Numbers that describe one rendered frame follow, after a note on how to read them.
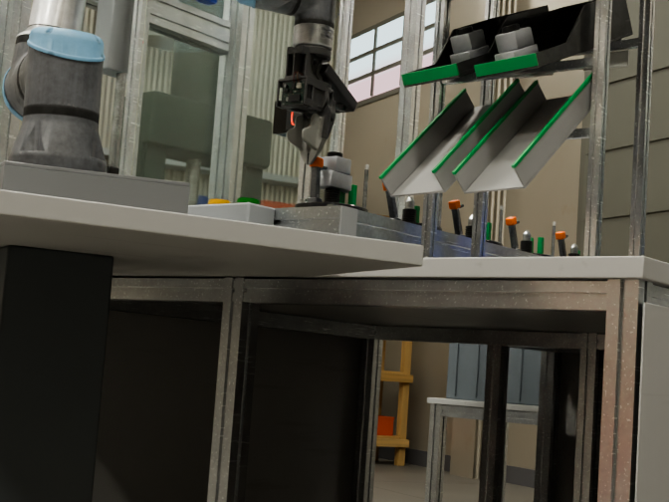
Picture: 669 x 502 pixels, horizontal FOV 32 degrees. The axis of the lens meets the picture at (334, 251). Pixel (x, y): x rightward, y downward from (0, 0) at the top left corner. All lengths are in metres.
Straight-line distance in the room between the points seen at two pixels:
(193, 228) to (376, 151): 9.21
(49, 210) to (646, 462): 0.84
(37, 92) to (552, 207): 6.73
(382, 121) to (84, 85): 8.85
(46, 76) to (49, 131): 0.09
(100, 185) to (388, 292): 0.47
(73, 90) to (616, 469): 0.97
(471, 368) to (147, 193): 2.52
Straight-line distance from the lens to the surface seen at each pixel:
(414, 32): 3.58
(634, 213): 2.13
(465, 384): 4.21
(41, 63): 1.87
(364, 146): 10.86
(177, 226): 1.46
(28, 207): 1.41
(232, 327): 2.03
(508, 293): 1.72
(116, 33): 3.21
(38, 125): 1.85
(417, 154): 2.10
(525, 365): 4.09
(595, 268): 1.63
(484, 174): 1.98
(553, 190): 8.39
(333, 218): 2.01
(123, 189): 1.82
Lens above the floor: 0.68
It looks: 6 degrees up
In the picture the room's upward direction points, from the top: 4 degrees clockwise
